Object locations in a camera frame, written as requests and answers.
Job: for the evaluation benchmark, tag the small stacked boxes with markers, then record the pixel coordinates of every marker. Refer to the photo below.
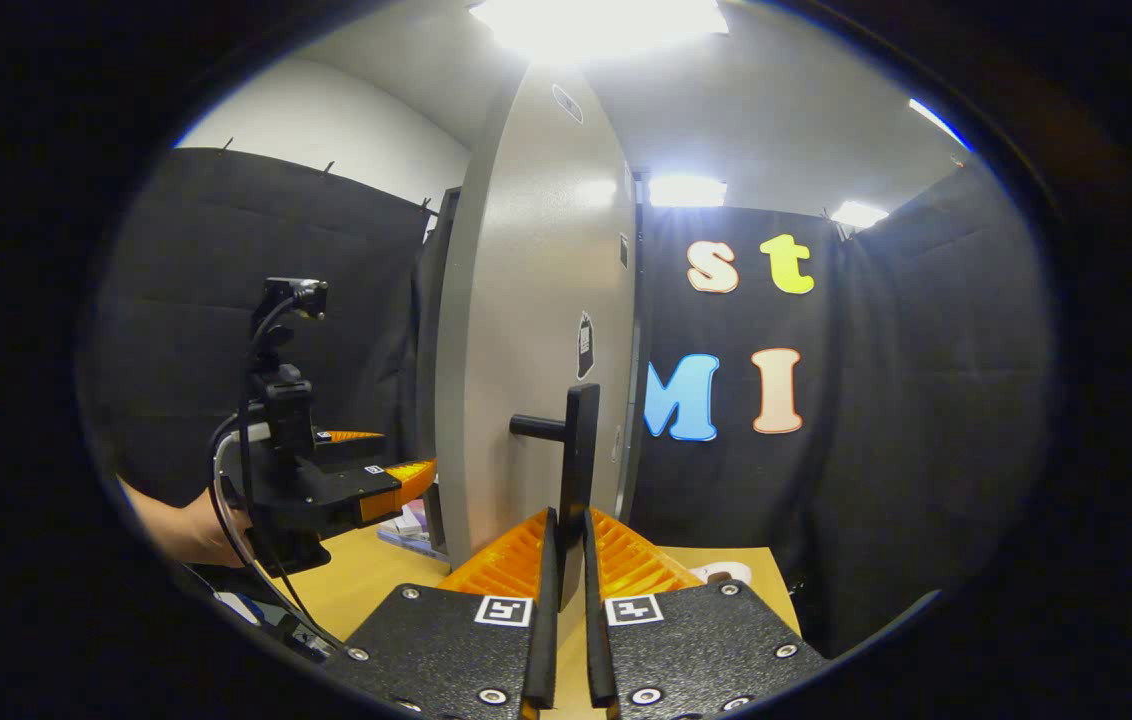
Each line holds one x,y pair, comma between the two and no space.
411,525

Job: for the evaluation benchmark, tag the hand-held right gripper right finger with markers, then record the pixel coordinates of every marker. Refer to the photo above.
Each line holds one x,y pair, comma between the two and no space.
599,620

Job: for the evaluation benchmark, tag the ceiling light panel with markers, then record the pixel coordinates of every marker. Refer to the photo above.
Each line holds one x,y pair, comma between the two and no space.
686,191
859,214
596,25
941,124

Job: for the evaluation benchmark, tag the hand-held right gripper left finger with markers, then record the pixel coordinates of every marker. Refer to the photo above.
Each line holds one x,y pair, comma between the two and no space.
543,620

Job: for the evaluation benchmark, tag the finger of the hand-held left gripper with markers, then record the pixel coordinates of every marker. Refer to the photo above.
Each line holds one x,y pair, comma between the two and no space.
366,482
336,450

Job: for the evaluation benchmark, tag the black backdrop cloth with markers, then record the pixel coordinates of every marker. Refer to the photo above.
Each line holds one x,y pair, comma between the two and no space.
926,400

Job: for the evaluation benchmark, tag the grey cabinet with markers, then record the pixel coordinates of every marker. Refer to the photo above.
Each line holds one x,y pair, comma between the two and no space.
429,400

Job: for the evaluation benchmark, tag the light grey cabinet door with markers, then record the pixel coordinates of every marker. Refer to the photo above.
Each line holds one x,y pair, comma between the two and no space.
536,300

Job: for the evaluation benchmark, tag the pink round object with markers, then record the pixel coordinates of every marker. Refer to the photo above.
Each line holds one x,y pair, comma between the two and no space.
721,572

